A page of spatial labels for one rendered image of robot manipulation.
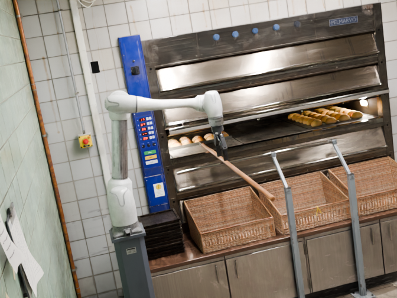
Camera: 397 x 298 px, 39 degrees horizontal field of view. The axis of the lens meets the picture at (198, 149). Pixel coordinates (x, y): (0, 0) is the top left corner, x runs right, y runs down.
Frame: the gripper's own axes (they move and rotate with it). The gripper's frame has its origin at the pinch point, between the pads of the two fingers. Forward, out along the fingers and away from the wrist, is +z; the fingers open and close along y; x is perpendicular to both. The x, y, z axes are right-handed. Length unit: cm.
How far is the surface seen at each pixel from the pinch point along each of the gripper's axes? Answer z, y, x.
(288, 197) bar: 46, -22, 48
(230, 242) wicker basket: 72, -34, 4
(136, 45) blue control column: -74, -85, -26
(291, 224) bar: 66, -22, 47
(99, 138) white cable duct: -14, -88, -66
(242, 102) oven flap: -16, -83, 47
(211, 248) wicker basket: 72, -35, -10
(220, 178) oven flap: 38, -83, 18
